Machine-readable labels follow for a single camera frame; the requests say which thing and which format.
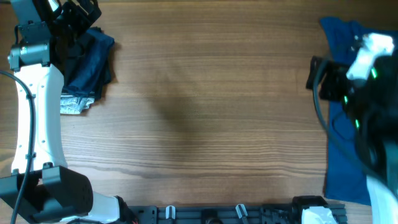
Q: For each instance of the black polo shirt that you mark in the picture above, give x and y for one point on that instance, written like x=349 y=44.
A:
x=68 y=58

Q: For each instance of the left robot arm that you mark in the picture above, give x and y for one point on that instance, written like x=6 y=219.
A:
x=41 y=188

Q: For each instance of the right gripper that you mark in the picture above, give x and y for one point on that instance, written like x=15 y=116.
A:
x=334 y=71

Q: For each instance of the folded light grey garment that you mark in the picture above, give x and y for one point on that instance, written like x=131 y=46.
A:
x=70 y=104

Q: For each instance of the folded navy blue shirt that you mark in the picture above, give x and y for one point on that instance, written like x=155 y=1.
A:
x=84 y=83

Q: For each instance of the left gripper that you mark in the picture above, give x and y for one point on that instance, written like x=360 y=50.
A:
x=70 y=9

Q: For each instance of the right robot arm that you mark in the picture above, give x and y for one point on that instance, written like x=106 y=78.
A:
x=367 y=91

